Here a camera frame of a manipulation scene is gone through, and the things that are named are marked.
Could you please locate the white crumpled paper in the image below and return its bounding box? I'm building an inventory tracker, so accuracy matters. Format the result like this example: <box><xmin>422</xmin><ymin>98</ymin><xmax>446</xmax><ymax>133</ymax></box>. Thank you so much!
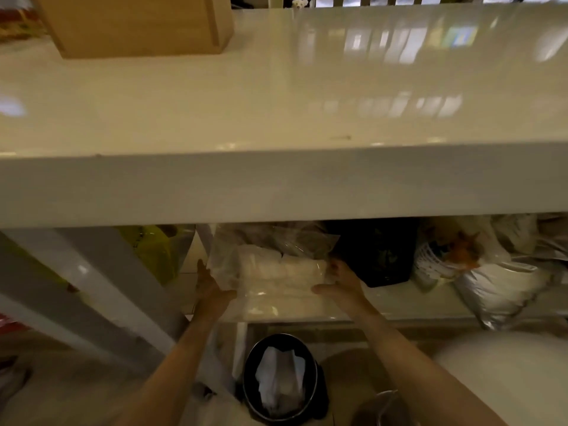
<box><xmin>255</xmin><ymin>346</ymin><xmax>308</xmax><ymax>417</ymax></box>

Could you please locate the person's left hand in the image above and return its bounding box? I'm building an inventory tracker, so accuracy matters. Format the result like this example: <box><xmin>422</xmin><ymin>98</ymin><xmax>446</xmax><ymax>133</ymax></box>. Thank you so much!
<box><xmin>196</xmin><ymin>259</ymin><xmax>238</xmax><ymax>323</ymax></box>

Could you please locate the black plastic bag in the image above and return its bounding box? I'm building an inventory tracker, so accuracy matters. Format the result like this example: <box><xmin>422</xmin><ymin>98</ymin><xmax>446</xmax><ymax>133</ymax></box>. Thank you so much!
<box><xmin>323</xmin><ymin>217</ymin><xmax>421</xmax><ymax>289</ymax></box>

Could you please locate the white bag with orange print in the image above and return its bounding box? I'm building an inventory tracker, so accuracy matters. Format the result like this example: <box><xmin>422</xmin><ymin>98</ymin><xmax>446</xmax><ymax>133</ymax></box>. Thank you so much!
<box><xmin>413</xmin><ymin>217</ymin><xmax>502</xmax><ymax>291</ymax></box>

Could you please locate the brown cardboard box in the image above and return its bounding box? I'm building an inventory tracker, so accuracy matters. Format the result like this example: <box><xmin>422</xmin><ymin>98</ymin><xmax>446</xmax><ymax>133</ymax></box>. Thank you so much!
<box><xmin>29</xmin><ymin>0</ymin><xmax>235</xmax><ymax>59</ymax></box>

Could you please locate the person's right hand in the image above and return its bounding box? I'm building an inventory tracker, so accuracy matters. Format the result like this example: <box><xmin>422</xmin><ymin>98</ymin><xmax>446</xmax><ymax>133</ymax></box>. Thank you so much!
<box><xmin>311</xmin><ymin>258</ymin><xmax>369</xmax><ymax>319</ymax></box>

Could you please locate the yellow-green bag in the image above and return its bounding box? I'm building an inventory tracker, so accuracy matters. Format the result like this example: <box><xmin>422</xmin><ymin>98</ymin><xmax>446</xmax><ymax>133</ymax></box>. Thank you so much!
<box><xmin>114</xmin><ymin>224</ymin><xmax>196</xmax><ymax>288</ymax></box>

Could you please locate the person's left forearm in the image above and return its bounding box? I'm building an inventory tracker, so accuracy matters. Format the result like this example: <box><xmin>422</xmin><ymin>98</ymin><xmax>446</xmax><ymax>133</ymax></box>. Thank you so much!
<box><xmin>112</xmin><ymin>306</ymin><xmax>222</xmax><ymax>426</ymax></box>

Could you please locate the white table leg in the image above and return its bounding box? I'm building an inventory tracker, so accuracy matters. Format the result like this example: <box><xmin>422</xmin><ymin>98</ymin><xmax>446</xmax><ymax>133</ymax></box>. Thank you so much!
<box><xmin>0</xmin><ymin>226</ymin><xmax>189</xmax><ymax>356</ymax></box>

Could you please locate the clear plastic bag of white items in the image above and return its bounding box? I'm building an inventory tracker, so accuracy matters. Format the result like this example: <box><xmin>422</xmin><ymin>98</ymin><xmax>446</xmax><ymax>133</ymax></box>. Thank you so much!
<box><xmin>208</xmin><ymin>222</ymin><xmax>340</xmax><ymax>323</ymax></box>

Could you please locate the person's right forearm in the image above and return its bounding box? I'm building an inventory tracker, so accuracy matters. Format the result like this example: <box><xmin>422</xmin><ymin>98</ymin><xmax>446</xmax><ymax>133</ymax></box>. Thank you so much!
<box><xmin>349</xmin><ymin>301</ymin><xmax>497</xmax><ymax>426</ymax></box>

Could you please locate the white lower shelf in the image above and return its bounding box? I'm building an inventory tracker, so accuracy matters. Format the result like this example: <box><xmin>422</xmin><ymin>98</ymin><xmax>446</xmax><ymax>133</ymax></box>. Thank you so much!
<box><xmin>222</xmin><ymin>279</ymin><xmax>568</xmax><ymax>326</ymax></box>

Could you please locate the black round waste bin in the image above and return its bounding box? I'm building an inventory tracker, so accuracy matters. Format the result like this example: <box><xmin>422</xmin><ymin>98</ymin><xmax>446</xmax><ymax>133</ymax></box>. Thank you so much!
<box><xmin>242</xmin><ymin>333</ymin><xmax>330</xmax><ymax>426</ymax></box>

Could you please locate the silver foil pouch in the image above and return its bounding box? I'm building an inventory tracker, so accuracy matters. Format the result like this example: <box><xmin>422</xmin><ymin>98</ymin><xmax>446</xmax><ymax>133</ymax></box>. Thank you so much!
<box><xmin>453</xmin><ymin>255</ymin><xmax>555</xmax><ymax>331</ymax></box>

